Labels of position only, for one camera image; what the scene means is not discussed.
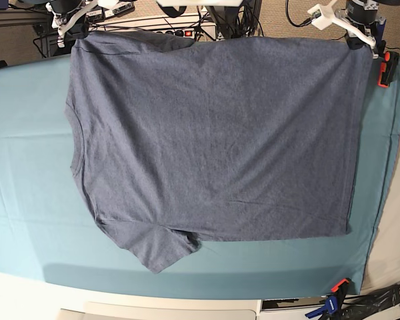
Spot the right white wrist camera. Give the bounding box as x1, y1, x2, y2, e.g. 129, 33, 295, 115
97, 0, 133, 10

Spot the blue orange clamp bottom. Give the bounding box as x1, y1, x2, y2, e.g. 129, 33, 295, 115
305, 278, 351, 319

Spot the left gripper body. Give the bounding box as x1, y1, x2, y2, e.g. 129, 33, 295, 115
345, 16, 387, 59

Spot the orange black clamp top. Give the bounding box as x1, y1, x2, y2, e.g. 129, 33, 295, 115
377, 51, 400, 88

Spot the blue-grey T-shirt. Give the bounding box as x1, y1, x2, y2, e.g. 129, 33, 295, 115
65, 31, 373, 273

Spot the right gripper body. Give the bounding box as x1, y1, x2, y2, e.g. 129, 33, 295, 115
50, 6, 89, 47

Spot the teal table cloth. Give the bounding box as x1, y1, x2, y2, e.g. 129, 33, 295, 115
0, 57, 400, 299

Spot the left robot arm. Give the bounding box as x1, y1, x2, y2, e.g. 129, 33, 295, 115
345, 1, 386, 58

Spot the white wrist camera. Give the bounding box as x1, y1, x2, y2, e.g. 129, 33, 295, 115
307, 0, 337, 31
97, 0, 133, 10

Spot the white power strip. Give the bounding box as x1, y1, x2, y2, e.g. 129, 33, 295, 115
89, 14, 219, 41

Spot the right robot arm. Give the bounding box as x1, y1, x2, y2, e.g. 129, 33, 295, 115
46, 0, 96, 48

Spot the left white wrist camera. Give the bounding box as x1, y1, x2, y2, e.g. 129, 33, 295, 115
307, 0, 337, 31

